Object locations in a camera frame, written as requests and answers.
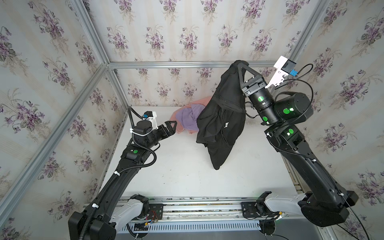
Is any black cloth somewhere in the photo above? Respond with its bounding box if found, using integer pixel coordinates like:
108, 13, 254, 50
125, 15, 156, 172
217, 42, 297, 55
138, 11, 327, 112
196, 60, 249, 170

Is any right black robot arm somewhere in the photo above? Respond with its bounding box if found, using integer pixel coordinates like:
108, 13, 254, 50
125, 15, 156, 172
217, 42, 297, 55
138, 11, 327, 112
238, 63, 359, 227

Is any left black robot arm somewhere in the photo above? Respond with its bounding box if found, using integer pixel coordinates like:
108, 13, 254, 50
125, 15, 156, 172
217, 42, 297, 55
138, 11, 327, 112
68, 108, 177, 240

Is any pink cloth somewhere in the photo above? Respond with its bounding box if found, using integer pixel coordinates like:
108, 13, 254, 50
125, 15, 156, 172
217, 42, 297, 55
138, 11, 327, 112
170, 97, 212, 134

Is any purple cloth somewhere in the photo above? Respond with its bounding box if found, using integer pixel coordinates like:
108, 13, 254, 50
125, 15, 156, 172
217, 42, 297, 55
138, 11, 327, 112
174, 104, 206, 133

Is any white vent grille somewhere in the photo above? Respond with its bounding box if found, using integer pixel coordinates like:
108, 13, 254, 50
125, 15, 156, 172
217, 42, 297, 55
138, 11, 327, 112
130, 220, 261, 234

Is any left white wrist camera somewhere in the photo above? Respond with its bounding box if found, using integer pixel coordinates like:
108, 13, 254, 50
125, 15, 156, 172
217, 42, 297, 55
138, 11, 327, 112
143, 111, 158, 130

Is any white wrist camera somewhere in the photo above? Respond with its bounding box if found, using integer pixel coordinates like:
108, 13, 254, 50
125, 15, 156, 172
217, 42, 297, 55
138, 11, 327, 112
265, 56, 297, 89
143, 111, 158, 130

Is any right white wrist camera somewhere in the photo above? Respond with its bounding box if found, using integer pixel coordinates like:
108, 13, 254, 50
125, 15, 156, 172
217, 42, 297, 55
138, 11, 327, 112
265, 56, 297, 89

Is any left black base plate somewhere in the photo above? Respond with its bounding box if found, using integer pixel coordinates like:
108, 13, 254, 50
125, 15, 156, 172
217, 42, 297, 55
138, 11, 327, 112
134, 204, 164, 221

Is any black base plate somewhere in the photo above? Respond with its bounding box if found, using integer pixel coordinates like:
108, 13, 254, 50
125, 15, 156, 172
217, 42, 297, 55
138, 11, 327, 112
134, 204, 164, 221
241, 201, 281, 220

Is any aluminium frame horizontal bar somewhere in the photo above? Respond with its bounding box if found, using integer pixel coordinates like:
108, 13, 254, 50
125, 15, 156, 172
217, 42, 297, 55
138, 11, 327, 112
106, 60, 289, 70

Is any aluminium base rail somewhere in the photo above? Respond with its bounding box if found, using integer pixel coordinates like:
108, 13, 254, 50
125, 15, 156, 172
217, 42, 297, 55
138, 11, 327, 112
132, 193, 305, 223

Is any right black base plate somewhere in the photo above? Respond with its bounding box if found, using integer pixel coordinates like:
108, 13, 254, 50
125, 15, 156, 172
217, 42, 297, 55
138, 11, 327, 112
241, 201, 281, 220

